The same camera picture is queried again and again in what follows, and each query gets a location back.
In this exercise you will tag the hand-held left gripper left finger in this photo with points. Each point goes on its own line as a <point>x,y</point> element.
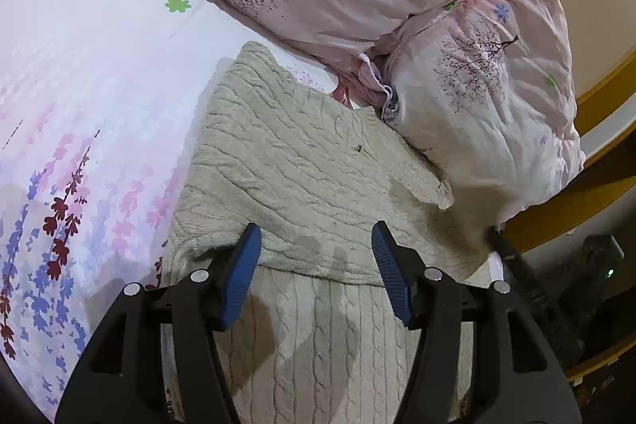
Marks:
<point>242,270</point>

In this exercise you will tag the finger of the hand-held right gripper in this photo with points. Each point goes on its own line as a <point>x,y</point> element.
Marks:
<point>534,285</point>

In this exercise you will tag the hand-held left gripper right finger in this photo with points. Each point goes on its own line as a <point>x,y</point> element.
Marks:
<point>390,272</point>

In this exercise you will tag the white floral bed sheet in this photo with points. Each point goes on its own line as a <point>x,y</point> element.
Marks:
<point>99,81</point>

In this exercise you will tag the yellow wooden bed frame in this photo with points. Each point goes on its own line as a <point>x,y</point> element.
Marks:
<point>611,81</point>

